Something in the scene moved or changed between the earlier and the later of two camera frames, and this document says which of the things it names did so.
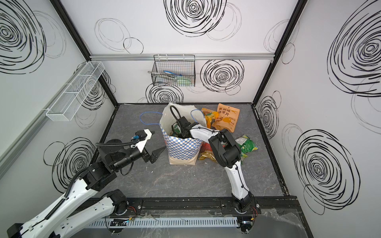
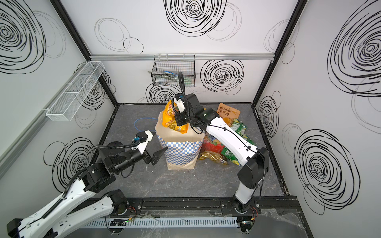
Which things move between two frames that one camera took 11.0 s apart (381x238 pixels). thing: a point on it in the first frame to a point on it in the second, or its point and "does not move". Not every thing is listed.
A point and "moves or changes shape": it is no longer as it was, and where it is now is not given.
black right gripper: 182,124 to 181,119
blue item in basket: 168,72 does not move
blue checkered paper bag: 181,150 moves or changes shape
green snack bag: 176,129 moves or changes shape
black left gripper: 152,155 does not move
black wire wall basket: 174,70 does not move
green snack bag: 243,156 moves or changes shape
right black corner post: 299,6 does not move
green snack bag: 246,145 moves or changes shape
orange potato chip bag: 227,119 does not move
